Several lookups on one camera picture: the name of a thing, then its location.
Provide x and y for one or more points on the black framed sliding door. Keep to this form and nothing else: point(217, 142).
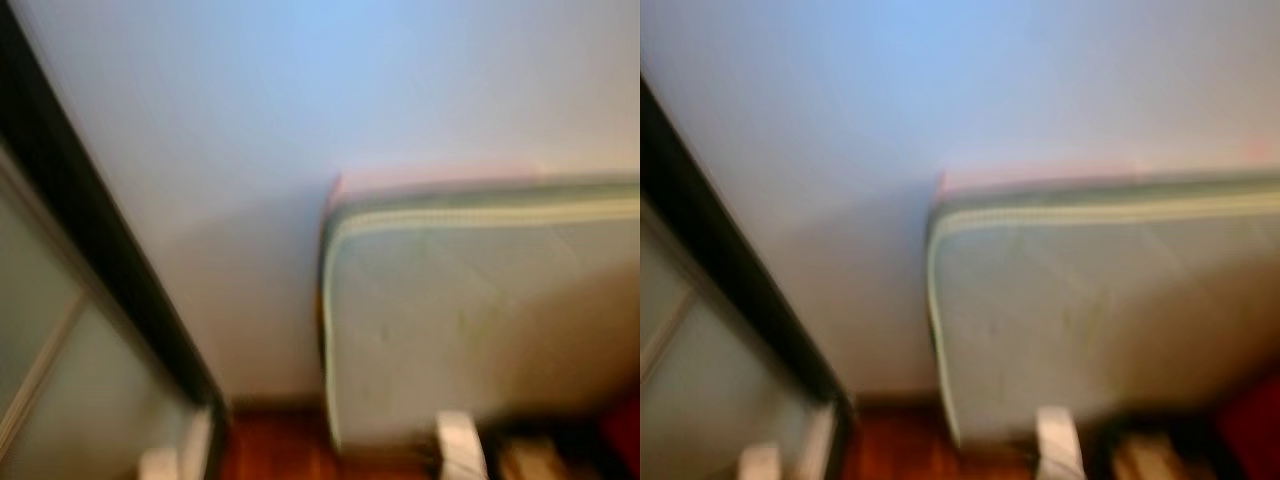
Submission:
point(100, 220)
point(740, 265)

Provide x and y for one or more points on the grey upright mattress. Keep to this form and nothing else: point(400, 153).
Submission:
point(470, 320)
point(1090, 320)

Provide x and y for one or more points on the brown cardboard piece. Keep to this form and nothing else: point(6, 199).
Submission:
point(1145, 458)
point(530, 460)

